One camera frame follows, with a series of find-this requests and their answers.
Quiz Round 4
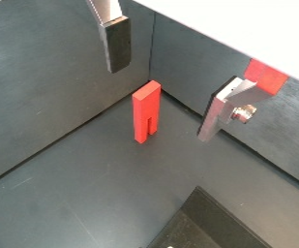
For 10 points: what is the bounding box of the red peg board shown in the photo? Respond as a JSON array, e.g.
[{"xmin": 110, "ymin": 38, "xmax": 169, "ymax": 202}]
[{"xmin": 243, "ymin": 58, "xmax": 288, "ymax": 96}]

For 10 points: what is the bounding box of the black curved holder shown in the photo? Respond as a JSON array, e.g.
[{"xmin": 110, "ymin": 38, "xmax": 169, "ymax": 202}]
[{"xmin": 147, "ymin": 186, "xmax": 274, "ymax": 248}]

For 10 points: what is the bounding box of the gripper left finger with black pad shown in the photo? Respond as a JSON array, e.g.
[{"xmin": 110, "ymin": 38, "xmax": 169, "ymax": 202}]
[{"xmin": 86, "ymin": 0, "xmax": 131, "ymax": 74}]

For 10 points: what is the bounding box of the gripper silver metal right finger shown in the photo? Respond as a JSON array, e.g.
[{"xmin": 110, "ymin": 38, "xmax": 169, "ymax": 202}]
[{"xmin": 198, "ymin": 77, "xmax": 272, "ymax": 141}]

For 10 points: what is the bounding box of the red double-square peg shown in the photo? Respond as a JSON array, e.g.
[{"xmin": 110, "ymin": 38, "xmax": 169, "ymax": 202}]
[{"xmin": 133, "ymin": 80, "xmax": 162, "ymax": 143}]

